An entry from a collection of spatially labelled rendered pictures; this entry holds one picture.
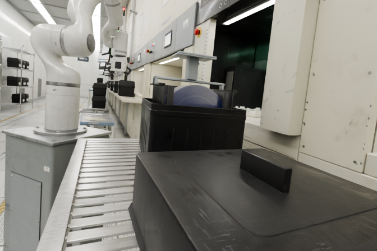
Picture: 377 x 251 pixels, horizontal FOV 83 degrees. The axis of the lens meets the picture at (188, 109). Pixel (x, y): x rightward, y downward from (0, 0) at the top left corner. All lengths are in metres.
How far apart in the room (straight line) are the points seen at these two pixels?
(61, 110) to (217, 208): 0.80
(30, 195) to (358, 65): 1.08
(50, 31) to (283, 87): 0.84
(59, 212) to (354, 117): 0.64
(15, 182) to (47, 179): 0.18
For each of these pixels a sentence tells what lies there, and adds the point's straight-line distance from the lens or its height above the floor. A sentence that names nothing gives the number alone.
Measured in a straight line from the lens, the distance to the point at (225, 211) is 0.22.
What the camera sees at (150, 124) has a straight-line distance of 0.54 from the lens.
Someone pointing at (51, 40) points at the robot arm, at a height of 1.11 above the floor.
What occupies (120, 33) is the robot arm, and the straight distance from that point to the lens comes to 1.54.
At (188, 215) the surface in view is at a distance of 0.21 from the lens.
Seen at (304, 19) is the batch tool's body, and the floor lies 1.20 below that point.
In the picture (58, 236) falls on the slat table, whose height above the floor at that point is 0.76.
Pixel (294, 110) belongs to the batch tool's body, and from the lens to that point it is 0.69.
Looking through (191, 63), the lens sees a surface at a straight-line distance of 0.68.
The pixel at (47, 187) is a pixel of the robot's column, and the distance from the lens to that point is 0.91.
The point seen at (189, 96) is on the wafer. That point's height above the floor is 0.96.
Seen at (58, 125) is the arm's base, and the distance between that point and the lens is 0.96.
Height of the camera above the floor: 0.97
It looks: 5 degrees down
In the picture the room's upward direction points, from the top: 5 degrees clockwise
